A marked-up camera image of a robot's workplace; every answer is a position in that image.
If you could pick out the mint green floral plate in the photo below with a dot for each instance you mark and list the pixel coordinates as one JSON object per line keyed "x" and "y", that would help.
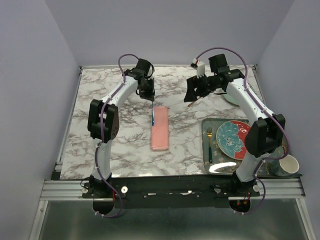
{"x": 231, "y": 98}

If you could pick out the pink cloth napkin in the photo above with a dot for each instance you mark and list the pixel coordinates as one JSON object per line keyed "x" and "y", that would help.
{"x": 160, "y": 129}

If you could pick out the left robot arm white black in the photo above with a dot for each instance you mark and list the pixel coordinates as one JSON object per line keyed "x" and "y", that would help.
{"x": 104, "y": 124}

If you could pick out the blue handled utensil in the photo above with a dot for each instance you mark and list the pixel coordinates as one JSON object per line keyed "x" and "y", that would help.
{"x": 152, "y": 113}

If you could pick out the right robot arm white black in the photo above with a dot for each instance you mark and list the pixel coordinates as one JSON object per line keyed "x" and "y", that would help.
{"x": 266, "y": 128}

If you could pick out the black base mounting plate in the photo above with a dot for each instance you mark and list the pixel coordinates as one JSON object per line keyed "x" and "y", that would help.
{"x": 178, "y": 191}

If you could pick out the aluminium frame rail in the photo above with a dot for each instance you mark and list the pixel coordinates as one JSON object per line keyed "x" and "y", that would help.
{"x": 70, "y": 190}

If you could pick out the red and teal plate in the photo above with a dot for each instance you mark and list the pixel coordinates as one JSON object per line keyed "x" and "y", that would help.
{"x": 230, "y": 137}

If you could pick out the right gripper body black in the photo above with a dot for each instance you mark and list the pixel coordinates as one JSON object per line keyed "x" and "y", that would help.
{"x": 211, "y": 83}

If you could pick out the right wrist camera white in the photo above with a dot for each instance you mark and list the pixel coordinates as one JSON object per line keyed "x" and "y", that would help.
{"x": 199, "y": 66}

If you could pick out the gold fork green handle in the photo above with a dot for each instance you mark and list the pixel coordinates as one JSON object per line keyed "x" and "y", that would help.
{"x": 209, "y": 136}

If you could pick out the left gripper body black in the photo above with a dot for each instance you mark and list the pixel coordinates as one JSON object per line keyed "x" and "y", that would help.
{"x": 145, "y": 91}

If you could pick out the white paper cup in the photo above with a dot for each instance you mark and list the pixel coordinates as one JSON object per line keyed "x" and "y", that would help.
{"x": 288, "y": 165}

